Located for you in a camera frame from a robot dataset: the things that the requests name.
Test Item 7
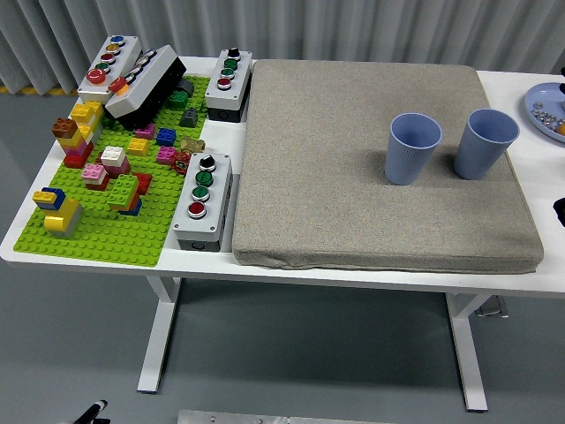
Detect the blue yellow grey brick duck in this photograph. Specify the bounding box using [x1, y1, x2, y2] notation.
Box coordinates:
[32, 186, 85, 239]

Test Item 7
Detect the pink white red brick stack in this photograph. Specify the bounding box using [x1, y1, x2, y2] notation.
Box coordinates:
[80, 163, 111, 192]

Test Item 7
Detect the blue lego brick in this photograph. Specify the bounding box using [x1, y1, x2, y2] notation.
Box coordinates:
[155, 126, 178, 147]

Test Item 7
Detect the large knob three-button control box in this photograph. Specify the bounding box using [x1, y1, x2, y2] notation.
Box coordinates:
[171, 152, 234, 254]

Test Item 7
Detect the green lego baseplate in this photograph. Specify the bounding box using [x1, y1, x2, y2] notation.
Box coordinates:
[12, 74, 212, 269]

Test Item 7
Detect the brown yellow pink red tower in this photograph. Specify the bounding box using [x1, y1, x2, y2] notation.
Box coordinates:
[51, 117, 96, 170]

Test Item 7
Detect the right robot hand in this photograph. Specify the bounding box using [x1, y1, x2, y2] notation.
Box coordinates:
[553, 65, 565, 224]

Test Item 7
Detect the green lego brick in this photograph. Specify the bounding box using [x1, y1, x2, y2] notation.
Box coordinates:
[166, 89, 192, 110]

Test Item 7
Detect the brass valve fitting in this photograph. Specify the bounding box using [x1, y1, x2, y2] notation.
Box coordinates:
[179, 135, 207, 155]

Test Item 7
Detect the blue ribbed plastic cup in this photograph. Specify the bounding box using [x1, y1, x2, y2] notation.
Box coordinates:
[383, 112, 443, 186]
[453, 108, 521, 181]

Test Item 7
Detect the yellow black floor tape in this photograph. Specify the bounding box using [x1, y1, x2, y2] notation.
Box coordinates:
[0, 85, 79, 96]

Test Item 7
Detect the small knob three-button control box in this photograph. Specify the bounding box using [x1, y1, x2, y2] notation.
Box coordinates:
[204, 47, 254, 124]

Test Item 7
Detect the silver metal plate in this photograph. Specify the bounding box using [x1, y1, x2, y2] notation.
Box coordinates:
[177, 409, 398, 424]

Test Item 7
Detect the grey pleated curtain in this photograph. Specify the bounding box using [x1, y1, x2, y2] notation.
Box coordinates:
[0, 0, 565, 96]

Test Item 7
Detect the white table leg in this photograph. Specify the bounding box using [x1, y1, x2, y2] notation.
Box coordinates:
[443, 291, 489, 414]
[136, 276, 182, 394]

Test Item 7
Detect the yellow white brick stack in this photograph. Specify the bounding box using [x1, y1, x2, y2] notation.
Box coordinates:
[70, 100, 106, 145]

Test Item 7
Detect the five-button white control box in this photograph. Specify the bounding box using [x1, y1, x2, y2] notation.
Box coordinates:
[77, 34, 143, 106]

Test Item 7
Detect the red valve handwheel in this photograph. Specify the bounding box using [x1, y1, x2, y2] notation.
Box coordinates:
[170, 151, 192, 175]

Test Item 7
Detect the tilted white black control box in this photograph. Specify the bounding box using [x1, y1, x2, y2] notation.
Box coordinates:
[104, 43, 188, 132]

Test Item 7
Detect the grey-brown fabric mat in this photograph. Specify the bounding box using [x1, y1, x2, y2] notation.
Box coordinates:
[232, 59, 545, 275]

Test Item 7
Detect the red lego brick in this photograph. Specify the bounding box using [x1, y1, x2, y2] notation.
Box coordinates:
[132, 171, 154, 195]

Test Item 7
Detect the metal bracket under table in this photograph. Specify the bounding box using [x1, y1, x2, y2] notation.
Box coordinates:
[474, 295, 509, 319]

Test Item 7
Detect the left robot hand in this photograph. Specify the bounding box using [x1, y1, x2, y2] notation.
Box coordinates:
[72, 399, 111, 424]

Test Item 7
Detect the green orange blue brick stack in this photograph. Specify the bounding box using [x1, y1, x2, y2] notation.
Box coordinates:
[107, 174, 143, 217]

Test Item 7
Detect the light blue plate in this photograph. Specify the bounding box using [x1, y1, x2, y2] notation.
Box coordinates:
[524, 82, 565, 143]

